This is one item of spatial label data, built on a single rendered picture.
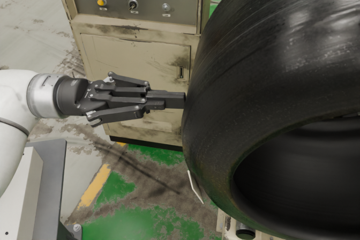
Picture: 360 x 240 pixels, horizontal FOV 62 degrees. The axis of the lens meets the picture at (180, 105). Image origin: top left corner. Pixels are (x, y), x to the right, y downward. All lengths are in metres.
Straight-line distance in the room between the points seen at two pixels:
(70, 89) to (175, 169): 1.31
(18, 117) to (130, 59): 0.80
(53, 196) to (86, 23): 0.68
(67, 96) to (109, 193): 1.26
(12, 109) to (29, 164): 0.48
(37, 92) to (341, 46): 0.50
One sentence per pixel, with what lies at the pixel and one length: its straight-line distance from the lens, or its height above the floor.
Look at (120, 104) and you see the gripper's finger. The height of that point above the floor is 1.19.
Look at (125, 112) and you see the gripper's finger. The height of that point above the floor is 1.20.
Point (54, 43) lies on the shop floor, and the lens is 2.83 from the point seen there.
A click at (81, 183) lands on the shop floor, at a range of 1.87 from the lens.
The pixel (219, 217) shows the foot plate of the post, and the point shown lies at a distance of 1.71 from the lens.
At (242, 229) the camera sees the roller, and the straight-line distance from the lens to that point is 0.74.
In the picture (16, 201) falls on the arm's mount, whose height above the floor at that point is 0.75.
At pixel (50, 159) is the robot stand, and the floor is 0.65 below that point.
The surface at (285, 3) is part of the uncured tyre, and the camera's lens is 0.37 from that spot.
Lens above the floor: 1.61
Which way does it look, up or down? 49 degrees down
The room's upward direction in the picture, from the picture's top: straight up
